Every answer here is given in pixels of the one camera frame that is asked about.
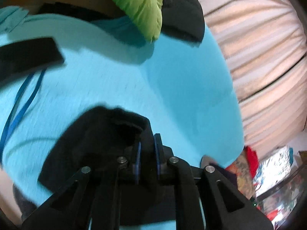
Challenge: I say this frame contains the dark cloth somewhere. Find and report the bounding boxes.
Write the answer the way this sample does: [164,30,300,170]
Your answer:
[0,37,65,87]

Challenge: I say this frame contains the red cloth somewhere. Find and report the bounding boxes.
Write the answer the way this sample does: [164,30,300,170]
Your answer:
[243,146,259,180]

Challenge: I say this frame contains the grey woven cushion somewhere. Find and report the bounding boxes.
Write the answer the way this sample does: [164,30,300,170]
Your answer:
[200,154,216,168]

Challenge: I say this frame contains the black puffer jacket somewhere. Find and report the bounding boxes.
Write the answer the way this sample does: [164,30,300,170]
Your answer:
[158,0,205,44]

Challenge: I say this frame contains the blue cord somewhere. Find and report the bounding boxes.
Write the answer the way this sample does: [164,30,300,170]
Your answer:
[0,68,47,154]

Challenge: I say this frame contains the floral patterned fabric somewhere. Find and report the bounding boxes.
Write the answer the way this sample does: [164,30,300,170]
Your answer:
[225,153,256,199]

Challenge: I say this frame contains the black pants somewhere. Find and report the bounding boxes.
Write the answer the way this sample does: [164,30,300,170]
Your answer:
[38,105,178,226]

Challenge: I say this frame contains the beige striped curtain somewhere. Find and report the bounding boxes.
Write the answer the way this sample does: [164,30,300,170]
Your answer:
[189,0,307,154]

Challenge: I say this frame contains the green puffer jacket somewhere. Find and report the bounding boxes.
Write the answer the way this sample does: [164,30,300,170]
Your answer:
[104,0,165,42]

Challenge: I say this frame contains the silver printed bag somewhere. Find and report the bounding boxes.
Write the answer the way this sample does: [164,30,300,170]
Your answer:
[253,145,294,197]

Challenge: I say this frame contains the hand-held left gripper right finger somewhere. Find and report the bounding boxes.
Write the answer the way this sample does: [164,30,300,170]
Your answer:
[153,133,274,230]

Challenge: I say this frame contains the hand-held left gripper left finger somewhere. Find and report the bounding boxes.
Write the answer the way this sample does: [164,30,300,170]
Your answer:
[21,140,142,230]

